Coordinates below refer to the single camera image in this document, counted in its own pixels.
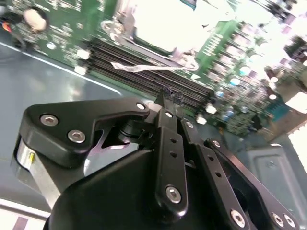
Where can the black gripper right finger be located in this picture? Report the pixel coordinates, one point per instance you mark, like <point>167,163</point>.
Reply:
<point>208,167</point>

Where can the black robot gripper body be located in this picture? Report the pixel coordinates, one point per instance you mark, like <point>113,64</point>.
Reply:
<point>115,196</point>

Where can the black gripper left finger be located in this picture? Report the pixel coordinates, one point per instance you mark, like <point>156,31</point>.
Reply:
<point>170,167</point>

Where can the silver CPU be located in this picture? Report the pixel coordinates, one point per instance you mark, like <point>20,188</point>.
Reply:
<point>163,24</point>

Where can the metal socket cover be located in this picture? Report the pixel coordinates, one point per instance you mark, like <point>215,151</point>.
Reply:
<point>130,24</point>

